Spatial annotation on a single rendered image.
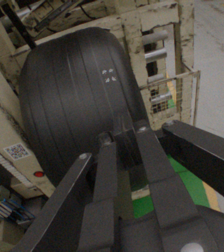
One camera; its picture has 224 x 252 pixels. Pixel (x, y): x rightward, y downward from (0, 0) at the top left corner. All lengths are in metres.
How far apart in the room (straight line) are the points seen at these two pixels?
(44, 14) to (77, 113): 0.54
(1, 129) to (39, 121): 0.23
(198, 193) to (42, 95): 1.59
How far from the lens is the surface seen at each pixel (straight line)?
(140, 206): 1.79
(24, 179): 0.91
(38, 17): 0.90
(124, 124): 0.15
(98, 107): 0.44
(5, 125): 0.66
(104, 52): 0.49
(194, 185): 1.86
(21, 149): 0.73
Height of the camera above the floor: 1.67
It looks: 45 degrees down
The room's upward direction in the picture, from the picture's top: 19 degrees counter-clockwise
